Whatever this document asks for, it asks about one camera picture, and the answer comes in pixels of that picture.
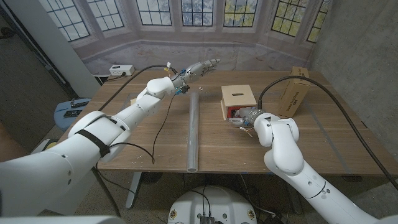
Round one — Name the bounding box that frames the wooden drawer red front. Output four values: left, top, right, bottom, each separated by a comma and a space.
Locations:
226, 107, 242, 120

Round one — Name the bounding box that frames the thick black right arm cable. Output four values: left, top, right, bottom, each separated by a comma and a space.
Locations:
257, 75, 398, 190

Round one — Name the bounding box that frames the white yellow floor device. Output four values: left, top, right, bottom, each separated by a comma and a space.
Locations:
30, 138, 58, 155

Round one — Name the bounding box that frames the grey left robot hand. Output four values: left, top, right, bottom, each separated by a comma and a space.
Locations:
172, 58, 221, 91

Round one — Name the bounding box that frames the wooden box with slot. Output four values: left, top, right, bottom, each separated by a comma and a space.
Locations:
220, 84, 257, 121

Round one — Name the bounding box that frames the blue round stool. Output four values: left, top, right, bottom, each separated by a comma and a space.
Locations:
53, 98, 93, 132

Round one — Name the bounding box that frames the white table leg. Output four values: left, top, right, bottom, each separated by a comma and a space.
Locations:
125, 171, 143, 209

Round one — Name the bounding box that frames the grey table leg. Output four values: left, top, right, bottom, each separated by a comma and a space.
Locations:
284, 186, 302, 215

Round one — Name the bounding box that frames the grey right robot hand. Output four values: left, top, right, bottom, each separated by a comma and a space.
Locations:
229, 106, 265, 127

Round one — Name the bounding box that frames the thin black floor cable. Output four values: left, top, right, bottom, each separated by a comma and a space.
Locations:
96, 167, 169, 224

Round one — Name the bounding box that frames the white power strip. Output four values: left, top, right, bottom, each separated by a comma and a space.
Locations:
109, 64, 136, 77

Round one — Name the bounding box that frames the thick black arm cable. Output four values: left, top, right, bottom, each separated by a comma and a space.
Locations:
257, 75, 398, 190
98, 64, 178, 111

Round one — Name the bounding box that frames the flat black device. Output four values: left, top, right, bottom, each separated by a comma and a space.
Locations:
63, 109, 83, 118

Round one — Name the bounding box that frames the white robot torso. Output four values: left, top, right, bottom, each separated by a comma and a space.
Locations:
167, 185, 258, 224

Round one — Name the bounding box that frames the white floor cable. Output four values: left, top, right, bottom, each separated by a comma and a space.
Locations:
239, 174, 277, 218

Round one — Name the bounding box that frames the black round floor base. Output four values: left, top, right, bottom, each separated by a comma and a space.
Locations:
141, 172, 163, 185

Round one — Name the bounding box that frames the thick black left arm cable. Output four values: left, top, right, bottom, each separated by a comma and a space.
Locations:
98, 64, 178, 111

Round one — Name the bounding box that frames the long black remote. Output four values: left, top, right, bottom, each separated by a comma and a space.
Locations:
70, 98, 91, 108

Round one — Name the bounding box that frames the grey metal tube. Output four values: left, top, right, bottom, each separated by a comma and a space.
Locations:
186, 91, 200, 173

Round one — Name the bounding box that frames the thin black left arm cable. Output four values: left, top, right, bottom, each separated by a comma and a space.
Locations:
108, 93, 177, 165

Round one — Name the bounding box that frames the printed window backdrop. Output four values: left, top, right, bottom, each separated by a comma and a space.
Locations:
39, 0, 332, 75

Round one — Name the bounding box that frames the cardboard packing box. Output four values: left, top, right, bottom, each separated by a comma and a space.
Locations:
277, 66, 312, 118

